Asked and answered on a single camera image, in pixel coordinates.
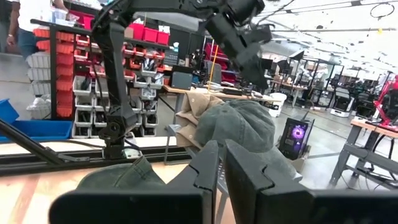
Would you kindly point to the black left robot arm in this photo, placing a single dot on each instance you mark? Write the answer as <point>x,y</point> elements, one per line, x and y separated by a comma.
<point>112,62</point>

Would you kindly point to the grey box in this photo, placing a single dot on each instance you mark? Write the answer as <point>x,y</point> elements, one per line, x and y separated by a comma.
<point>182,80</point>

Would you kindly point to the grey cart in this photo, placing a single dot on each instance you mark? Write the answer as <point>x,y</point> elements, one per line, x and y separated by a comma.
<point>300,163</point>

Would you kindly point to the white bucket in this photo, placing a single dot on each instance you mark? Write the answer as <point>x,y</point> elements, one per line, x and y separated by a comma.
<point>277,104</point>

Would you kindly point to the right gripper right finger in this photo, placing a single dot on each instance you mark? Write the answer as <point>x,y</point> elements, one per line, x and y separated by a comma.
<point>295,205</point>

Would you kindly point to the tan baseball cap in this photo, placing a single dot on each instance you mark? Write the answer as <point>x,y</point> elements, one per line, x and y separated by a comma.
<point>199,104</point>

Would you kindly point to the blue bin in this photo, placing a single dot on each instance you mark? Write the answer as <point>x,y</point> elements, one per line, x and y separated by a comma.
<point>7,110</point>

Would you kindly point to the black aluminium table frame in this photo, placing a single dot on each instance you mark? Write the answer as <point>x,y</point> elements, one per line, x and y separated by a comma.
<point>93,158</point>

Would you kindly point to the tan cloth pile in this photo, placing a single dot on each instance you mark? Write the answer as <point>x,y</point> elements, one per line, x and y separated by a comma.
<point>186,133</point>

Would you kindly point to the black computer tower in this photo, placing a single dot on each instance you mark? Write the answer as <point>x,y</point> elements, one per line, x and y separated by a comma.
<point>295,133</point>

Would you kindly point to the red robot arm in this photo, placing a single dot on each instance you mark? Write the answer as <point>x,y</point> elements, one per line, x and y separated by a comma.
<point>388,96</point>

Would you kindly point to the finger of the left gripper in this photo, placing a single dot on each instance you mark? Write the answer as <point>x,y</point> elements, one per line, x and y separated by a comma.
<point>248,53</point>
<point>258,73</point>

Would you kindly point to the wooden work table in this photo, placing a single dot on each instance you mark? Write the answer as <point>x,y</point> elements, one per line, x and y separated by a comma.
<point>242,96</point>

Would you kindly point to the wood-topped grey workbench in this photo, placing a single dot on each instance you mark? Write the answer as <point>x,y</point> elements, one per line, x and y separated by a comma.
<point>373,155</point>

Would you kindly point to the blue tray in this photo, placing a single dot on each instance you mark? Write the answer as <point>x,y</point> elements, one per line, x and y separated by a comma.
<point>40,129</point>

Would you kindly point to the person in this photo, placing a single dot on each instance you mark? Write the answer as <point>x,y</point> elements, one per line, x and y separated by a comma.
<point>31,18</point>

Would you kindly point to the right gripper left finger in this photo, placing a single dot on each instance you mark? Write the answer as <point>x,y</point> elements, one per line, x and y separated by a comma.
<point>140,208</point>

